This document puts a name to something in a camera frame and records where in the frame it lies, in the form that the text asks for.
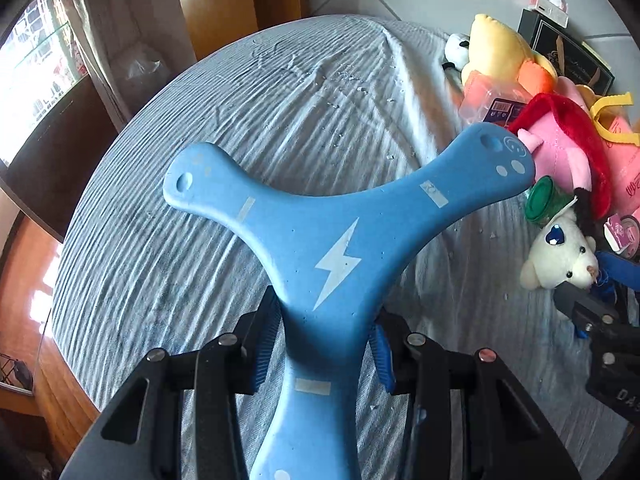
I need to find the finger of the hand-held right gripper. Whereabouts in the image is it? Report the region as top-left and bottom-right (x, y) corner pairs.
(552, 283), (622, 334)
(595, 251), (640, 292)

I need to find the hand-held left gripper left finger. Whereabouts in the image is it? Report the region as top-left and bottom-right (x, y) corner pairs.
(59, 286), (282, 480)

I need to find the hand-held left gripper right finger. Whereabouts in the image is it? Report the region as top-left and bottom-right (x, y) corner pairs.
(369, 311), (583, 480)

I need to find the white teddy bear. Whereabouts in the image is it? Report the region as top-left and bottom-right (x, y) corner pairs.
(520, 207), (601, 291)

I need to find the blue foam boomerang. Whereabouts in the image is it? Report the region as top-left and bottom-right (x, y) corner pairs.
(162, 122), (536, 480)

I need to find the pink tape roll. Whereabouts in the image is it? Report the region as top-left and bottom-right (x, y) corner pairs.
(602, 212), (640, 257)

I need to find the green plastic cup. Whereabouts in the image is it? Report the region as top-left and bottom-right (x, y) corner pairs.
(525, 176), (574, 226)

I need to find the pink plush with red cape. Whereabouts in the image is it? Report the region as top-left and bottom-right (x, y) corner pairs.
(507, 92), (613, 221)

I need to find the pink plastic package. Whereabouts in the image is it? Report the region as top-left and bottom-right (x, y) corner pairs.
(459, 71), (532, 126)

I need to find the striped grey bed sheet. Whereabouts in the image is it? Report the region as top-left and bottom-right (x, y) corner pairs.
(50, 14), (632, 480)

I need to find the black gift box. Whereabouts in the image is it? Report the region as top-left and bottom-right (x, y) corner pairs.
(517, 8), (615, 96)

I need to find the yellow plush toy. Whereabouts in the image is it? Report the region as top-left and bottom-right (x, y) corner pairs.
(460, 14), (558, 96)

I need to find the small white pink box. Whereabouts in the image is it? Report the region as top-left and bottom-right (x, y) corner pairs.
(529, 0), (571, 28)

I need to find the dark wooden cabinet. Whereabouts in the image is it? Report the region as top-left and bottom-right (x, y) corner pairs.
(0, 75), (119, 242)

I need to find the panda plush toy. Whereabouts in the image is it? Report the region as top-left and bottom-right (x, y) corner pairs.
(441, 32), (473, 72)

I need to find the clear plastic bag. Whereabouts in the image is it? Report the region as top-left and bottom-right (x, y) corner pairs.
(110, 42), (169, 111)

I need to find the wooden wardrobe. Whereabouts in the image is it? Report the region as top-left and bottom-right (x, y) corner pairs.
(172, 0), (308, 61)

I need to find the beige curtain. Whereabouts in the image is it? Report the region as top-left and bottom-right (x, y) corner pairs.
(55, 0), (197, 131)

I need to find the window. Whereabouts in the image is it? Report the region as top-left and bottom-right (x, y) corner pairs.
(0, 0), (92, 167)

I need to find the pink bag with yellow handles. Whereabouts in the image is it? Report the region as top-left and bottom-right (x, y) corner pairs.
(590, 92), (640, 211)

